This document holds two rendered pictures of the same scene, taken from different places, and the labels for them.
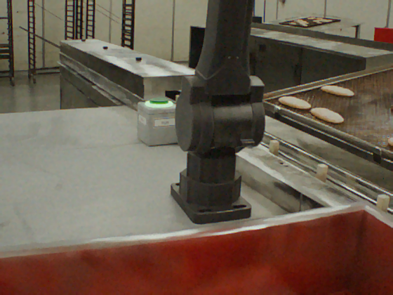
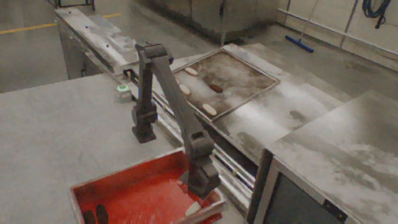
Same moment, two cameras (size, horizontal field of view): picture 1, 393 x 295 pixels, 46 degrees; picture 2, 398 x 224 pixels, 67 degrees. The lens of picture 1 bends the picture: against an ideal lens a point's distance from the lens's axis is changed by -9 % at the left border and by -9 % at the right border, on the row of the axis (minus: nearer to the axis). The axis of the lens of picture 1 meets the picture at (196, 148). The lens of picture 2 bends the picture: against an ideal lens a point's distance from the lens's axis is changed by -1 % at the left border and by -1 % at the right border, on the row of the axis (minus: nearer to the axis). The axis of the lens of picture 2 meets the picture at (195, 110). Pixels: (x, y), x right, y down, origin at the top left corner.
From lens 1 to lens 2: 83 cm
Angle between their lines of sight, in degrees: 21
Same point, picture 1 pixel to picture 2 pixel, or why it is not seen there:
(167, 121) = (127, 95)
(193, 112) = (137, 117)
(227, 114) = (146, 116)
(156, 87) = (119, 70)
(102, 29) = not seen: outside the picture
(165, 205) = (130, 136)
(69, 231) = (104, 152)
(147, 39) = not seen: outside the picture
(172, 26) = not seen: outside the picture
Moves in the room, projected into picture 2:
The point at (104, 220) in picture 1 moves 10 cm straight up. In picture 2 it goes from (113, 145) to (111, 129)
